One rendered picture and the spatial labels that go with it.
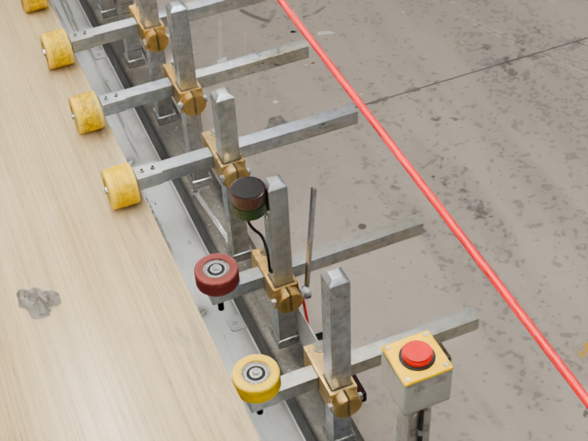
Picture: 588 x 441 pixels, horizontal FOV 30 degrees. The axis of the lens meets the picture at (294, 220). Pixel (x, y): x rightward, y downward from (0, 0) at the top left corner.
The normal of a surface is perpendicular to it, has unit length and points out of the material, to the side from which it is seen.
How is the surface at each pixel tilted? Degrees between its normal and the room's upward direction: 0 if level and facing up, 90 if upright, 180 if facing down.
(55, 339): 0
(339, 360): 90
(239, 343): 0
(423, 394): 90
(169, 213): 0
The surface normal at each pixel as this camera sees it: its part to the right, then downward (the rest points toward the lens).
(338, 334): 0.39, 0.63
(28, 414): -0.04, -0.72
